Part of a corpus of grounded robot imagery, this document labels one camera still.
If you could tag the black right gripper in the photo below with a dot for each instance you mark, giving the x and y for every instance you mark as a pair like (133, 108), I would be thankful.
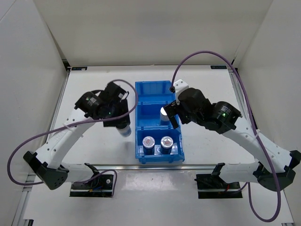
(170, 109)

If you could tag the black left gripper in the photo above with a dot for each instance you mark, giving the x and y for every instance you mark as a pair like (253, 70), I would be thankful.
(113, 123)

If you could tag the white bead jar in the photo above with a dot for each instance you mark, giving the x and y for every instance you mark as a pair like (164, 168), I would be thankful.
(164, 119)
(125, 132)

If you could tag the sauce jar white lid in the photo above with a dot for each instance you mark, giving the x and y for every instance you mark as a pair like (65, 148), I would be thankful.
(148, 145)
(166, 145)

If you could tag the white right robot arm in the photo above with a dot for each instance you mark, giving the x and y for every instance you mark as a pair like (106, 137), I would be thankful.
(273, 165)

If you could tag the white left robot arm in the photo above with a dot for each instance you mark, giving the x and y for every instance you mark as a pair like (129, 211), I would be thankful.
(47, 161)

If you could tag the blue three-compartment plastic bin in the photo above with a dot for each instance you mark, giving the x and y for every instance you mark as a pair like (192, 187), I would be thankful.
(152, 95)

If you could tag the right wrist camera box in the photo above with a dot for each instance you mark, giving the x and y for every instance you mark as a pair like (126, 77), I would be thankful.
(177, 88)

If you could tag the left side aluminium rail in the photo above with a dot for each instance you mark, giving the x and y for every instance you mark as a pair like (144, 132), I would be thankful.
(48, 89)

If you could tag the right side aluminium rail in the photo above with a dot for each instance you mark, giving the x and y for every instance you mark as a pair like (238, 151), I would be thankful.
(244, 99)

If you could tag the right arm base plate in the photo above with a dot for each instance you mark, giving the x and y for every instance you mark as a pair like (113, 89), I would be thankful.
(215, 189)

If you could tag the aluminium table edge rail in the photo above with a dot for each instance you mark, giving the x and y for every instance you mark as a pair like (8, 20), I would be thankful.
(154, 167)

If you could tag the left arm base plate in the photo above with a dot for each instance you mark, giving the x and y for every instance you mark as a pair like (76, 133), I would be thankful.
(101, 187)

